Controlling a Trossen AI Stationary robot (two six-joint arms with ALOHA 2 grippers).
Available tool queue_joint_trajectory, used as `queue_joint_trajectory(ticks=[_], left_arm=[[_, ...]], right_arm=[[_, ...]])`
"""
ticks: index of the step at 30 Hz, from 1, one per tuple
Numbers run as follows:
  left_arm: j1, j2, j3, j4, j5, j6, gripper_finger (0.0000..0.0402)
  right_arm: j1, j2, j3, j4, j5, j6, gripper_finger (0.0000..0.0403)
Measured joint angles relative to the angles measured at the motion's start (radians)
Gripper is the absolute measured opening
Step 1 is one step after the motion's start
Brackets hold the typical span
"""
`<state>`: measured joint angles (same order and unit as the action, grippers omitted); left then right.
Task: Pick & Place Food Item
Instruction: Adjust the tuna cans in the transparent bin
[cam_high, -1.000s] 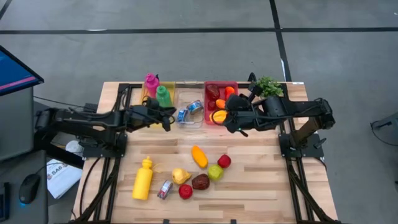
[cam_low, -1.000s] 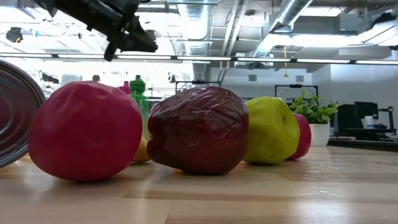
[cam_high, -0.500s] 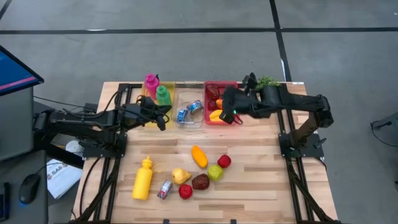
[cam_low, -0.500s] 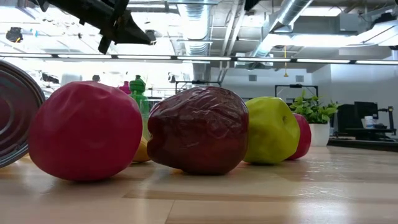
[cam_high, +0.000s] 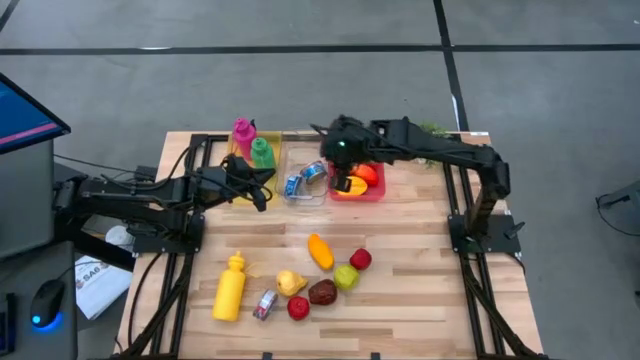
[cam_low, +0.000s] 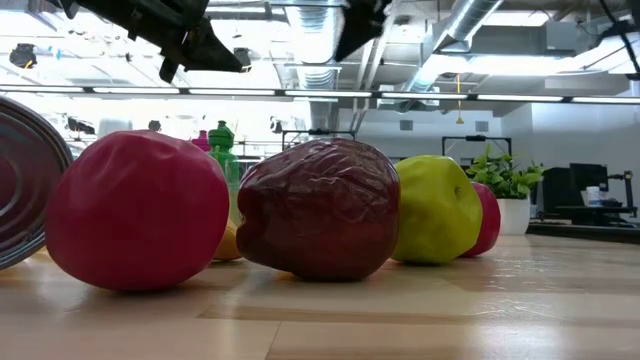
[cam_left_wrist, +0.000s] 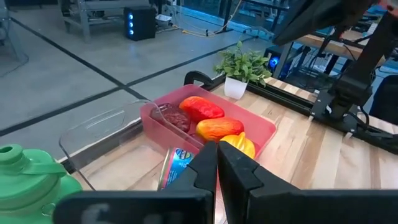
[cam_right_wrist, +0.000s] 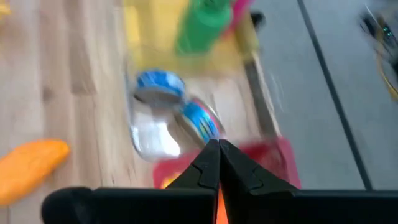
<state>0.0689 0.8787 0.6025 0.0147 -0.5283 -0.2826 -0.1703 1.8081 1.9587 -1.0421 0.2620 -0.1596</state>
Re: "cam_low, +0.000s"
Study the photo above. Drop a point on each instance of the yellow toy pear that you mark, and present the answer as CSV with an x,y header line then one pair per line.
x,y
227,245

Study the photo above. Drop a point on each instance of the green toy apple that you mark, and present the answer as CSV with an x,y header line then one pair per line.
x,y
435,210

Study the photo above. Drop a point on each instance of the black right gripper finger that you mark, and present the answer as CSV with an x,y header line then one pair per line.
x,y
362,25

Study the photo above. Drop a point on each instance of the small potted green plant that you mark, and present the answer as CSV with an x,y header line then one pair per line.
x,y
505,175

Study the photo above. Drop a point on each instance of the black desk with screens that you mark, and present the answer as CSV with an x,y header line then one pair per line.
x,y
565,190

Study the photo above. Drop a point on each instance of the black ceiling spotlight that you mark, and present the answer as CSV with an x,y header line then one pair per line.
x,y
22,55
244,56

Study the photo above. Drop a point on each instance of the green plastic squeeze bottle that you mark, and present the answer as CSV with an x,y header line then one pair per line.
x,y
222,150

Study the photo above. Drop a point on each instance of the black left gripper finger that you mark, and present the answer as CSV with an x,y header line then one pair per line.
x,y
205,55

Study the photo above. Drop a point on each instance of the white cup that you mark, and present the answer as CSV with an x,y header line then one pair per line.
x,y
594,196

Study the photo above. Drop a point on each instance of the tin can red white label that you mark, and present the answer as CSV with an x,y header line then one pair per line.
x,y
30,180

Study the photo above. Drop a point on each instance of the black background rig frame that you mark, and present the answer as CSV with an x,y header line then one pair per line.
x,y
475,138

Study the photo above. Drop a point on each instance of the pink plastic squeeze bottle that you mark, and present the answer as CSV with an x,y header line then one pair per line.
x,y
201,142

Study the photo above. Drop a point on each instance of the long ceiling light strip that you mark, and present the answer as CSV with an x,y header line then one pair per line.
x,y
225,91

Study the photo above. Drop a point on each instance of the dark red wrinkled toy apple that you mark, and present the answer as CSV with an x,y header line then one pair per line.
x,y
320,210

